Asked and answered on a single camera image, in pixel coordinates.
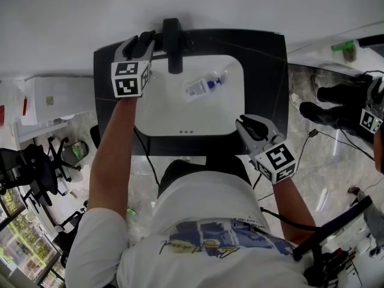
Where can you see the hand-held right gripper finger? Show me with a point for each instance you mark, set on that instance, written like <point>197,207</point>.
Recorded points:
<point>244,133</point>
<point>264,123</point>

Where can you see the person's white printed shirt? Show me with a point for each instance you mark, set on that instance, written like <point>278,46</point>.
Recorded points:
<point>195,244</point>

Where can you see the white cabinet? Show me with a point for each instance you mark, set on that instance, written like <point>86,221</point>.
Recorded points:
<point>60,99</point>

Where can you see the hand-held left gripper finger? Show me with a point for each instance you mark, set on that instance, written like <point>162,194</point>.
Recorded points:
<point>151,48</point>
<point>127,46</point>

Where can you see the green plastic item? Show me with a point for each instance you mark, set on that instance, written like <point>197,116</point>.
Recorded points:
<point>343,46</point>

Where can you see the black washstand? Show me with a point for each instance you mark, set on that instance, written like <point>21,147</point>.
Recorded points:
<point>261,70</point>

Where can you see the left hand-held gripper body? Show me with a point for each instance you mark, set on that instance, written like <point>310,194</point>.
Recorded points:
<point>127,79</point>

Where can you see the window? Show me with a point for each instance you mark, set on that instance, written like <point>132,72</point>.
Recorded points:
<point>21,244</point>

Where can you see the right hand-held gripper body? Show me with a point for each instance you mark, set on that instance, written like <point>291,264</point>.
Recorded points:
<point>277,160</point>

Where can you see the black metal stand bar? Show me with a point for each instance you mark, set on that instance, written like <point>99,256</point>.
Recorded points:
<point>333,226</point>

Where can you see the white bottle with blue pump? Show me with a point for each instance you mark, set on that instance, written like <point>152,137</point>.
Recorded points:
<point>198,88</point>

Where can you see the person's right forearm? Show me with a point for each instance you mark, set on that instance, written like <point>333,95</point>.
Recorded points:
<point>292,211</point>

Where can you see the white sink basin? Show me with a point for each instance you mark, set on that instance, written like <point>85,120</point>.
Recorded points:
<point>168,109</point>

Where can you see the black faucet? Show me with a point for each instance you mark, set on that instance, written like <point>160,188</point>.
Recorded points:
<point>174,46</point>

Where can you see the another person's forearm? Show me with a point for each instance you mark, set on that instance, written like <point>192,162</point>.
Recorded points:
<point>379,151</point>

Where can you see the black office chair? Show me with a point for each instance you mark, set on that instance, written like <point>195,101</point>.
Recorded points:
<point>33,169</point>

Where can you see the person's left forearm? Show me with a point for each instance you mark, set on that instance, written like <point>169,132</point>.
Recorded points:
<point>115,148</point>

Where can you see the red tag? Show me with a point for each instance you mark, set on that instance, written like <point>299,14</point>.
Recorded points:
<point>25,106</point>

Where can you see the green printed bag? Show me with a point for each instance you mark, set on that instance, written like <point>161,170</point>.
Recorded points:
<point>76,151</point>

